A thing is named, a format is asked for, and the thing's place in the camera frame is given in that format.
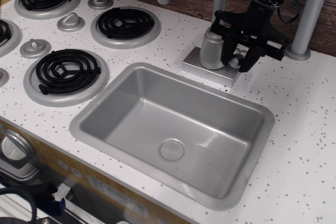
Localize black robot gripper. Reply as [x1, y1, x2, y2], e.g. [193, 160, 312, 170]
[211, 0, 290, 72]

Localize silver faucet lever handle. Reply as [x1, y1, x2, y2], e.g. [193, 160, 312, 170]
[229, 48, 247, 69]

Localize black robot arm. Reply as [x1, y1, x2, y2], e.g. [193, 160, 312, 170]
[211, 0, 300, 72]

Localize silver toy faucet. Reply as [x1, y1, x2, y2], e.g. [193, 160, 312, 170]
[157, 0, 240, 88]

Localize grey support pole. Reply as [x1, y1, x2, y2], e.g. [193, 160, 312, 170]
[285, 0, 324, 61]

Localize grey toy sink basin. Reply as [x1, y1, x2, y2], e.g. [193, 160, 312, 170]
[70, 62, 275, 210]

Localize back right stove burner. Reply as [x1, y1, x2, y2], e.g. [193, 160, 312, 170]
[90, 7, 161, 49]

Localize silver knob back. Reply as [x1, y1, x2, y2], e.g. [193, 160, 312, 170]
[88, 0, 113, 10]

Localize silver knob middle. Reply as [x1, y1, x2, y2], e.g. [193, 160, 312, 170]
[57, 13, 85, 33]

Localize front right stove burner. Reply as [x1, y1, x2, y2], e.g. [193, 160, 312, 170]
[24, 49, 109, 107]

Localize back left stove burner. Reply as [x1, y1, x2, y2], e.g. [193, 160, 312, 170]
[14, 0, 80, 20]

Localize silver knob front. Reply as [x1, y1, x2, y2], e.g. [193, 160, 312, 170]
[20, 39, 51, 59]

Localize left edge stove burner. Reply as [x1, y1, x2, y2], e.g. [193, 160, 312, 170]
[1, 19, 22, 57]

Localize silver knob left edge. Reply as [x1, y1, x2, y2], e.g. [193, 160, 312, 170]
[0, 68, 9, 87]

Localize blue clamp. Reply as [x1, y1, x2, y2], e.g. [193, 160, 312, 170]
[50, 198, 66, 216]

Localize silver oven knob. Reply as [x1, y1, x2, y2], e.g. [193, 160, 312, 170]
[1, 129, 35, 168]

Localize black hose lower left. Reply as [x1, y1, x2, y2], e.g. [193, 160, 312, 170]
[0, 186, 40, 224]

